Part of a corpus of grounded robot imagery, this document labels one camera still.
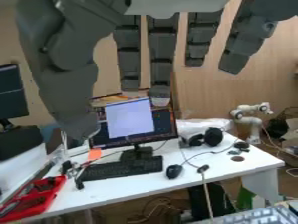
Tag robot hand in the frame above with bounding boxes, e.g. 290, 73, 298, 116
15, 0, 298, 141

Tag dark computer monitor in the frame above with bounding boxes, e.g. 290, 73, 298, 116
0, 63, 31, 130

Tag computer monitor lit screen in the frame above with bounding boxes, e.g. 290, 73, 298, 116
88, 95, 180, 162

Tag black case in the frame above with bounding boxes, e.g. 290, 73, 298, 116
0, 125, 45, 162

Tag orange sticky note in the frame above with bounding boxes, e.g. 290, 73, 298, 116
86, 148, 104, 162

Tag clear plastic bag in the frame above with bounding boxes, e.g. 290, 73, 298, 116
176, 117, 233, 135

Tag black keyboard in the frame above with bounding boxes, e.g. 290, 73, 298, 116
78, 155, 165, 183

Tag red tray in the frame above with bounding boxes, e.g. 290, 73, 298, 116
0, 194, 53, 223
25, 175, 68, 202

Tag black headphones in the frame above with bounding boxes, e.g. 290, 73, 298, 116
178, 126, 225, 148

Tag black computer mouse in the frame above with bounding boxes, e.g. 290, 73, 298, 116
165, 163, 185, 180

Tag white desk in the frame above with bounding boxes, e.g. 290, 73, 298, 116
17, 128, 286, 222

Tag small white jointed device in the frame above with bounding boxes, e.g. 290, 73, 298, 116
229, 102, 273, 145

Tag thin stick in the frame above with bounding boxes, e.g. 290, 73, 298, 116
200, 171, 215, 224

